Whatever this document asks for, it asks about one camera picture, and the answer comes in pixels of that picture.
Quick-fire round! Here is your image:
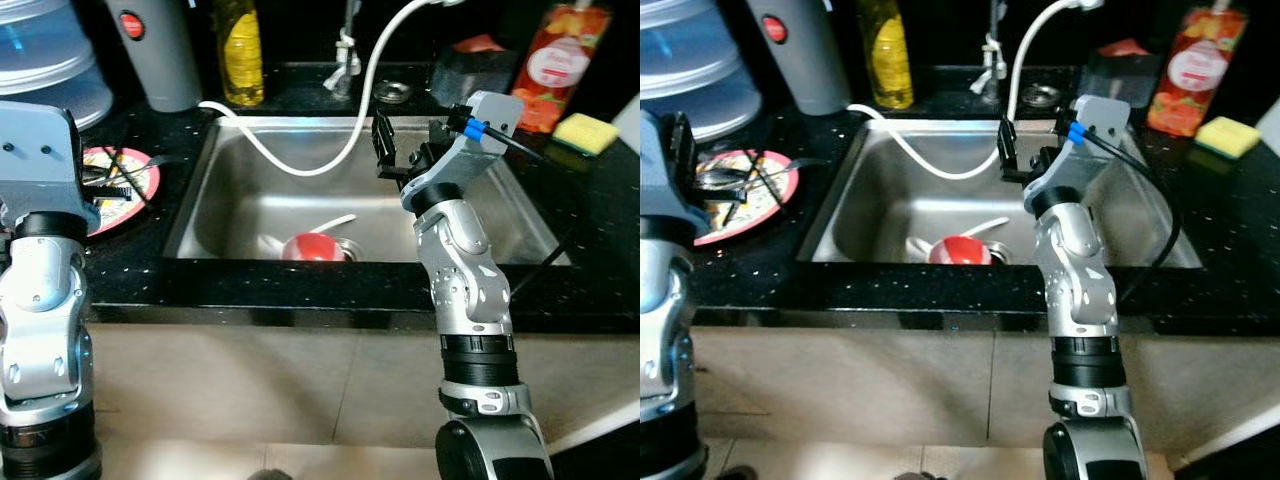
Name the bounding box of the clear plastic container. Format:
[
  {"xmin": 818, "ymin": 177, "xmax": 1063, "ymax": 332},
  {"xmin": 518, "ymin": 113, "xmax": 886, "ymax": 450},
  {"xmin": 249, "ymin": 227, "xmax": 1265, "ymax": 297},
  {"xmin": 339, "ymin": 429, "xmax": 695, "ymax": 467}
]
[
  {"xmin": 1078, "ymin": 38, "xmax": 1161, "ymax": 109},
  {"xmin": 430, "ymin": 35, "xmax": 521, "ymax": 109}
]

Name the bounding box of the white blue stacked container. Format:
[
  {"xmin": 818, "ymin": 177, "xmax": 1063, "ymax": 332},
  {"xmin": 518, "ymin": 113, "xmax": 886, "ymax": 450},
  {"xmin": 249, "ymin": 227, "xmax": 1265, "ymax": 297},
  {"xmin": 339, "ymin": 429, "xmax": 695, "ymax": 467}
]
[
  {"xmin": 640, "ymin": 0, "xmax": 746, "ymax": 141},
  {"xmin": 0, "ymin": 0, "xmax": 116, "ymax": 131}
]

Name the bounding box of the metal faucet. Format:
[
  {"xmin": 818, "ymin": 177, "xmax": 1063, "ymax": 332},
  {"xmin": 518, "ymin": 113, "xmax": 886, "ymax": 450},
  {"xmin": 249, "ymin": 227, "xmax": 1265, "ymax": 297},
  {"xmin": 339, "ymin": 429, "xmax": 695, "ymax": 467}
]
[
  {"xmin": 323, "ymin": 0, "xmax": 363, "ymax": 101},
  {"xmin": 970, "ymin": 0, "xmax": 1009, "ymax": 101}
]

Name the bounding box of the yellow green sponge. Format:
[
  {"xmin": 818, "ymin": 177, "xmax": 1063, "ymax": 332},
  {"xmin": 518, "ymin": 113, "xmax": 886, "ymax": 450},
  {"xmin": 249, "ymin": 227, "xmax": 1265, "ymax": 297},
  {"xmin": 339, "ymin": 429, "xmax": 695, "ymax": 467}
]
[
  {"xmin": 552, "ymin": 113, "xmax": 621, "ymax": 158},
  {"xmin": 1195, "ymin": 116, "xmax": 1263, "ymax": 161}
]

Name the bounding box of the pink rimmed floral plate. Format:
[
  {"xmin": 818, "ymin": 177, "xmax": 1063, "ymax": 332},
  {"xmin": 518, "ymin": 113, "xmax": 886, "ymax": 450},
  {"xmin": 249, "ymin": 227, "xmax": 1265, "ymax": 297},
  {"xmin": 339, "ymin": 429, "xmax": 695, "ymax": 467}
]
[
  {"xmin": 693, "ymin": 150, "xmax": 801, "ymax": 248},
  {"xmin": 80, "ymin": 145, "xmax": 161, "ymax": 239}
]

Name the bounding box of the red bowl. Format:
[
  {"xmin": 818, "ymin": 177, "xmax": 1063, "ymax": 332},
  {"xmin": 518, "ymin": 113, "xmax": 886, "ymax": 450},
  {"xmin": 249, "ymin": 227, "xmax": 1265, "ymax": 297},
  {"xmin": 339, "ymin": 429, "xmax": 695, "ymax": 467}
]
[
  {"xmin": 928, "ymin": 235, "xmax": 993, "ymax": 266},
  {"xmin": 280, "ymin": 232, "xmax": 348, "ymax": 263}
]

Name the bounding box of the red peach soap pouch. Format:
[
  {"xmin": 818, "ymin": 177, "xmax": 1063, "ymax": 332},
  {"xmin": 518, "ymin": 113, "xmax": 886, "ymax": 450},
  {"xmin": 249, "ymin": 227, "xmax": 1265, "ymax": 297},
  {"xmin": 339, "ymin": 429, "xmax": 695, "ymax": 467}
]
[
  {"xmin": 510, "ymin": 0, "xmax": 613, "ymax": 136},
  {"xmin": 1147, "ymin": 0, "xmax": 1251, "ymax": 138}
]

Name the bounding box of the stainless steel sink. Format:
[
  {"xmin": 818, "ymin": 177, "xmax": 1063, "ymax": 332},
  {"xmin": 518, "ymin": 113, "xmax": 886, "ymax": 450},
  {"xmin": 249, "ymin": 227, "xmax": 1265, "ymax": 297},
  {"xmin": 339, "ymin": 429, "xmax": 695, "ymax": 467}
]
[
  {"xmin": 162, "ymin": 115, "xmax": 573, "ymax": 269},
  {"xmin": 797, "ymin": 118, "xmax": 1204, "ymax": 271}
]

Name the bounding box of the grey tumbler with red logo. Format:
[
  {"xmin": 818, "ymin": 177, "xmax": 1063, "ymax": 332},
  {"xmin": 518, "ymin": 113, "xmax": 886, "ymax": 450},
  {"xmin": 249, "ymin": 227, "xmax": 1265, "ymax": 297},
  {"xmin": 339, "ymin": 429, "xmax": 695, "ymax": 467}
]
[
  {"xmin": 105, "ymin": 0, "xmax": 204, "ymax": 113},
  {"xmin": 745, "ymin": 0, "xmax": 851, "ymax": 116}
]

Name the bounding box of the yellow oil bottle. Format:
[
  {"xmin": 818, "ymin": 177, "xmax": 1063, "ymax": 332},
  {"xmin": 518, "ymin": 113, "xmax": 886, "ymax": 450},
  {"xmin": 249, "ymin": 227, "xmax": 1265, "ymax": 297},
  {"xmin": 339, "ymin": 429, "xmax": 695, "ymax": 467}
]
[
  {"xmin": 210, "ymin": 0, "xmax": 266, "ymax": 108},
  {"xmin": 858, "ymin": 0, "xmax": 914, "ymax": 111}
]

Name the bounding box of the grey cabinet door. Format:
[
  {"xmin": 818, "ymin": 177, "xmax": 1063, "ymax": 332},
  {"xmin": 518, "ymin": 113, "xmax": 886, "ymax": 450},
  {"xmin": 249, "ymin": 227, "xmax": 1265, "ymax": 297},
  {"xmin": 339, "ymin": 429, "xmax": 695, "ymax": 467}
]
[
  {"xmin": 88, "ymin": 322, "xmax": 386, "ymax": 451},
  {"xmin": 350, "ymin": 322, "xmax": 641, "ymax": 446},
  {"xmin": 695, "ymin": 325, "xmax": 1001, "ymax": 451},
  {"xmin": 975, "ymin": 325, "xmax": 1280, "ymax": 451}
]

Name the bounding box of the black panel with white edge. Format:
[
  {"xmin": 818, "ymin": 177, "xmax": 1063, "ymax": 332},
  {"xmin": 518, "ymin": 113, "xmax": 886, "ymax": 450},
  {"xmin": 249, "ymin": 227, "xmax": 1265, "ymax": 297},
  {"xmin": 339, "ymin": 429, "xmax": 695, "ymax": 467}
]
[
  {"xmin": 550, "ymin": 400, "xmax": 641, "ymax": 480},
  {"xmin": 1170, "ymin": 420, "xmax": 1280, "ymax": 480}
]

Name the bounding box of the light grey right wrist camera mount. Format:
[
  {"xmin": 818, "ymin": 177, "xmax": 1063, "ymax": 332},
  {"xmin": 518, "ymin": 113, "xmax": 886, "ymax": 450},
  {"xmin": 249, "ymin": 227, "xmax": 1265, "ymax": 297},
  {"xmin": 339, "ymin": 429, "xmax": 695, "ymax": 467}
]
[
  {"xmin": 1022, "ymin": 95, "xmax": 1133, "ymax": 216},
  {"xmin": 400, "ymin": 90, "xmax": 524, "ymax": 213}
]

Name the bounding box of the white flexible hose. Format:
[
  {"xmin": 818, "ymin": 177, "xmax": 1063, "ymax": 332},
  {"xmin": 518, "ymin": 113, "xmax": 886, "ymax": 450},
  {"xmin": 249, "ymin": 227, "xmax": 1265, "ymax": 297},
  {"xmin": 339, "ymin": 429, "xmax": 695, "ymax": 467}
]
[
  {"xmin": 198, "ymin": 0, "xmax": 466, "ymax": 179},
  {"xmin": 848, "ymin": 0, "xmax": 1106, "ymax": 181}
]

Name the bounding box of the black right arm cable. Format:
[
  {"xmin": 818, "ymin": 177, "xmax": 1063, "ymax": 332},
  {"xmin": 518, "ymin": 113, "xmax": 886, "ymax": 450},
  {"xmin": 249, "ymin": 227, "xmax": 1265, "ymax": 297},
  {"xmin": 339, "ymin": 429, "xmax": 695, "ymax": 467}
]
[
  {"xmin": 1075, "ymin": 125, "xmax": 1183, "ymax": 301},
  {"xmin": 455, "ymin": 105, "xmax": 576, "ymax": 301}
]

